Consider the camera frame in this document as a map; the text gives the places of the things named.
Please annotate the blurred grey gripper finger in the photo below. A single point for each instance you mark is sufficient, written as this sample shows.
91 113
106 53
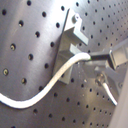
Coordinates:
120 116

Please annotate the black cable connector sleeve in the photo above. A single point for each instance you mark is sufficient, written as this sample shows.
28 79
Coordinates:
99 57

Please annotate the grey metal cable clip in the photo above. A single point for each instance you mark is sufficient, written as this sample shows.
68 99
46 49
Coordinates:
68 53

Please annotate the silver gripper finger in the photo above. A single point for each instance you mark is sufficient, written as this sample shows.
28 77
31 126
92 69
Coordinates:
118 55

